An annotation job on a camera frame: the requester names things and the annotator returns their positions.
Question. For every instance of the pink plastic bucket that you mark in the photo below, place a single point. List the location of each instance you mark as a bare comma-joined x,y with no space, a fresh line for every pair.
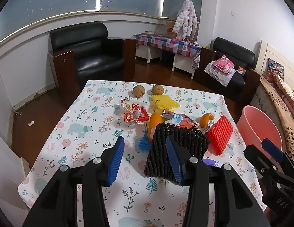
253,127

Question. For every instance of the orange peel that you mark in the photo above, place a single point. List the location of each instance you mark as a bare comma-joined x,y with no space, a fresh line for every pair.
205,119
154,121

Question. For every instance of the bed with brown blanket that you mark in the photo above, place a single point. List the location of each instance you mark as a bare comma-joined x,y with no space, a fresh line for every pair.
279,108

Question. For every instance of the white side table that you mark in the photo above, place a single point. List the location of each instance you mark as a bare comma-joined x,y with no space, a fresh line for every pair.
182,61

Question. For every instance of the window with grey blind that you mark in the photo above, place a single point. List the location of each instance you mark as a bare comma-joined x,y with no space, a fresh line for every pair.
54,2

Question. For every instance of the floral bear print tablecloth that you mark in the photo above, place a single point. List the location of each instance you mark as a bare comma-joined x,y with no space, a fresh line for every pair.
78,123

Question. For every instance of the colourful printed pillow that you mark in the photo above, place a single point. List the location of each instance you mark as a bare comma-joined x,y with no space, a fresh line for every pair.
274,67

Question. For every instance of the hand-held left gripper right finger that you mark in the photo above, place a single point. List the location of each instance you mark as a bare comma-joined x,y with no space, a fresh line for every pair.
174,160

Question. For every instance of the yellow foam fruit net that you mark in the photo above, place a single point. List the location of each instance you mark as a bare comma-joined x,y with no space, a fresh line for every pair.
164,102

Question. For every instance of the white paper scrap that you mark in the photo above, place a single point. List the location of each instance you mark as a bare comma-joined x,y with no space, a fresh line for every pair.
31,123

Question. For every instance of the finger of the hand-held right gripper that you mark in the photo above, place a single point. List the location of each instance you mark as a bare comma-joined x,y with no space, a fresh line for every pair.
258,163
271,146

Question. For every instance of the white bed headboard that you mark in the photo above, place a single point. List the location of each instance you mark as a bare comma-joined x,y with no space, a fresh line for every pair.
264,54

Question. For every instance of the purple wrapper scrap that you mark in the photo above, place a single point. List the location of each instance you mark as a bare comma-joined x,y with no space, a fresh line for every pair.
209,162

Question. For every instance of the black leather armchair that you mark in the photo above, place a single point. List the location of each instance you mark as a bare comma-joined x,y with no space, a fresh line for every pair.
234,52
90,59

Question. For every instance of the pastel puffer jacket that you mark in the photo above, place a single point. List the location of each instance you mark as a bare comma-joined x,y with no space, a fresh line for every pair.
186,19

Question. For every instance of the black foam fruit net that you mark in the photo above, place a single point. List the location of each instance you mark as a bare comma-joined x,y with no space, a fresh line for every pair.
158,146

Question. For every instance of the small orange packet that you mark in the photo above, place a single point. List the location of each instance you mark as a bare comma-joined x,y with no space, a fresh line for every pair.
241,71

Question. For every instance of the red and white snack wrapper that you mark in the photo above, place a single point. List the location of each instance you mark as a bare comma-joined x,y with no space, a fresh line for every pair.
135,111

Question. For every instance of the white folded cloth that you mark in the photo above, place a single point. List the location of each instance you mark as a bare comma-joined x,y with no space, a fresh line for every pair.
219,76

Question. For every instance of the blue foam fruit net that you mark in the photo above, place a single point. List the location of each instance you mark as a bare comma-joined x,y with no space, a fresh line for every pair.
144,144

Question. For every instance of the checked patchwork table cover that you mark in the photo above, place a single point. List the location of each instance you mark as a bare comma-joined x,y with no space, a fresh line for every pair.
166,43

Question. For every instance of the white quilted mattress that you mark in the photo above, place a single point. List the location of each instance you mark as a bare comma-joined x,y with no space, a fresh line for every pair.
256,97

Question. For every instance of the pink folded towel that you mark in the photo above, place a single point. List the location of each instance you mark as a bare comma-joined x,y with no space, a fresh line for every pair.
222,63

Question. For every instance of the red foam fruit net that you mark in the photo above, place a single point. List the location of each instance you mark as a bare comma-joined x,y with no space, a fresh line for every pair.
219,134

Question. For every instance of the walnut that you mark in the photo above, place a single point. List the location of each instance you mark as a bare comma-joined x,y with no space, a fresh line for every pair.
138,91
157,89

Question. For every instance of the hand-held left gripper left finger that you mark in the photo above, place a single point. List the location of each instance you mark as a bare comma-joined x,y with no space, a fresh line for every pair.
117,160

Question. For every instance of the white board panel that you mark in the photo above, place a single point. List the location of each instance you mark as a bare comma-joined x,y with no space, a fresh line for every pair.
7,170

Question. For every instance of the crumpled colourful wrapper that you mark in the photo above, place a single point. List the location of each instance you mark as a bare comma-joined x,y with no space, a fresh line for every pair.
177,118

